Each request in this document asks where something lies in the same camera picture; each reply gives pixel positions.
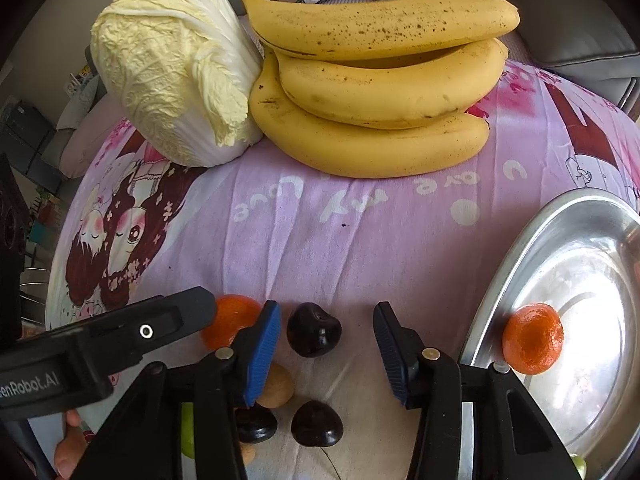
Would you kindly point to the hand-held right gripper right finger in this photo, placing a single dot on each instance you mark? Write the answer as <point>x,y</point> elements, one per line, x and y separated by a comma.
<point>392,355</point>

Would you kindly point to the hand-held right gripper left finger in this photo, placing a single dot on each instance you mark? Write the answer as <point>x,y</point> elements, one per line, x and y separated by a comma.
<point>261,355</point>

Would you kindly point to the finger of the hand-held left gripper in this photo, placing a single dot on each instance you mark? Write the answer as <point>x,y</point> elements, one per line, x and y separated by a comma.
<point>165,320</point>

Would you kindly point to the orange tangerine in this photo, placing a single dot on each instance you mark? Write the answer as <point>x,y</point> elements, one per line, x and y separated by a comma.
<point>230,320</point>
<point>532,337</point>

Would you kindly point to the metal tray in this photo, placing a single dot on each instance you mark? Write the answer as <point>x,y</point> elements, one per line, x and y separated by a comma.
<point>590,270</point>

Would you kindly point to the person's left hand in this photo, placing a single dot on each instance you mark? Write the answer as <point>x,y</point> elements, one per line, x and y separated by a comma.
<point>70,447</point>

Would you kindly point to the brown longan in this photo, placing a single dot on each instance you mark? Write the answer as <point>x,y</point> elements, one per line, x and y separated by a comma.
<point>279,387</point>

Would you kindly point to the green round fruit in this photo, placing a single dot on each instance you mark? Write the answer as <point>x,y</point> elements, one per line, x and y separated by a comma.
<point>578,466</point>
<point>187,432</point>

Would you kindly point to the printed blanket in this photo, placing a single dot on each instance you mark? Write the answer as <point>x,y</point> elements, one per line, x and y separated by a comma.
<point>350,240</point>

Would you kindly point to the napa cabbage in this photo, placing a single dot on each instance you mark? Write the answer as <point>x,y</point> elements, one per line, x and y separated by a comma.
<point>165,70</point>

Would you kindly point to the spotted yellow banana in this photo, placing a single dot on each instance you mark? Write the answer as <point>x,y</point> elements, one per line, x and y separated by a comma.
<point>380,20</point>

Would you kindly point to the grey sofa cushion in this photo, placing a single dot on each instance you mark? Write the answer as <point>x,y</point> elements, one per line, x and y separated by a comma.
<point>575,35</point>

